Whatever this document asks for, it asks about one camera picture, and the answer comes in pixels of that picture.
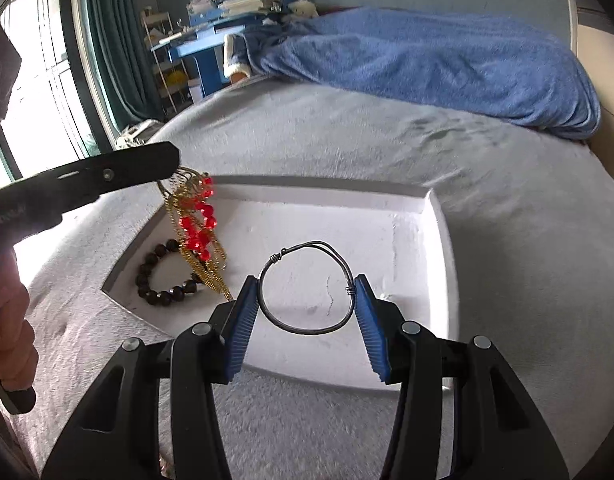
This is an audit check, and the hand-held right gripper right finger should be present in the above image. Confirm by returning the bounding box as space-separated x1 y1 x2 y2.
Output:
353 274 570 480

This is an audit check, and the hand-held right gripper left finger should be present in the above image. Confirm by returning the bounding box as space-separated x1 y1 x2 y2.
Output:
41 275 260 480

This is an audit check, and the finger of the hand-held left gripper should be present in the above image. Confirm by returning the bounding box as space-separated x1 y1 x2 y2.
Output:
0 141 181 213

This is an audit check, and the gold red-bead hair ornament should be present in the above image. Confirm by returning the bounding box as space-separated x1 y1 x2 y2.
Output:
157 165 234 301

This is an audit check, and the grey white-lined tray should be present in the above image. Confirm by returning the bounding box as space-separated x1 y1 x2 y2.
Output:
101 175 460 391

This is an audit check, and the person's left hand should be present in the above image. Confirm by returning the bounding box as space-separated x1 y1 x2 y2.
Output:
0 247 39 396

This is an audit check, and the grey white bag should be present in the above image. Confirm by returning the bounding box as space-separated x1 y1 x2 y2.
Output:
114 120 160 151

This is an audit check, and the black-framed window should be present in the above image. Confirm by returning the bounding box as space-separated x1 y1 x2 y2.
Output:
0 0 113 186

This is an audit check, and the teal curtain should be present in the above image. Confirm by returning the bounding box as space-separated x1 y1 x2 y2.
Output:
84 0 163 123

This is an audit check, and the blue desk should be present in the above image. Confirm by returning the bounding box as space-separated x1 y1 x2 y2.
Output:
152 0 293 101

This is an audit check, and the white fleece cloth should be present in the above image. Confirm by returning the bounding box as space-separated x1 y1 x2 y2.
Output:
223 34 251 82

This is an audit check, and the stack of papers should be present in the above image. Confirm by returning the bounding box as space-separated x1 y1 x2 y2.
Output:
187 0 283 18

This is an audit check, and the white plush toy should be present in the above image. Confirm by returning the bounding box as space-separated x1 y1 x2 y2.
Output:
287 0 320 21

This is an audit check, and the blue fleece blanket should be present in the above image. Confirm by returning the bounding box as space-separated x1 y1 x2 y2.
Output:
244 6 602 140

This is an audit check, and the cream wardrobe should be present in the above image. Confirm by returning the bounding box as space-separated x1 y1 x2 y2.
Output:
559 0 614 181

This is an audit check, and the dark wooden bead bracelet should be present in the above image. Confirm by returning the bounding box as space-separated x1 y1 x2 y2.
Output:
136 239 199 307

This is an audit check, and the white wire rack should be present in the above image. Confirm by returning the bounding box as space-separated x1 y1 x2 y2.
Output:
140 7 188 116

